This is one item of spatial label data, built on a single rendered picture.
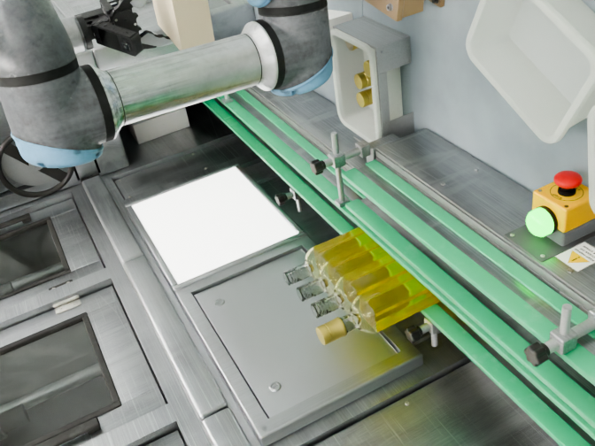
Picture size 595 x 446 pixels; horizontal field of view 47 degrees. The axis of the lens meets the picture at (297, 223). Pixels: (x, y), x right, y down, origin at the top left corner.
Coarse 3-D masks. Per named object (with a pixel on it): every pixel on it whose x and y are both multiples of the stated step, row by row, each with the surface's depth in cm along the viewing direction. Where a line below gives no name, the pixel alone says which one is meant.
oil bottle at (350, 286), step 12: (372, 264) 126; (384, 264) 125; (396, 264) 125; (348, 276) 124; (360, 276) 124; (372, 276) 123; (384, 276) 123; (396, 276) 123; (336, 288) 123; (348, 288) 121; (360, 288) 121; (348, 300) 121
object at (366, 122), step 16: (336, 32) 140; (336, 48) 145; (368, 48) 131; (336, 64) 147; (352, 64) 148; (336, 80) 149; (352, 80) 150; (336, 96) 152; (352, 96) 153; (352, 112) 154; (368, 112) 153; (352, 128) 150; (368, 128) 148
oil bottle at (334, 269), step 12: (348, 252) 130; (360, 252) 130; (372, 252) 129; (384, 252) 129; (324, 264) 129; (336, 264) 128; (348, 264) 127; (360, 264) 127; (324, 276) 127; (336, 276) 125
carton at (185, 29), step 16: (160, 0) 145; (176, 0) 137; (192, 0) 139; (160, 16) 150; (176, 16) 139; (192, 16) 141; (208, 16) 142; (176, 32) 143; (192, 32) 143; (208, 32) 145
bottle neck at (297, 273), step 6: (306, 264) 132; (288, 270) 131; (294, 270) 131; (300, 270) 131; (306, 270) 131; (288, 276) 130; (294, 276) 130; (300, 276) 131; (306, 276) 131; (288, 282) 132; (294, 282) 131
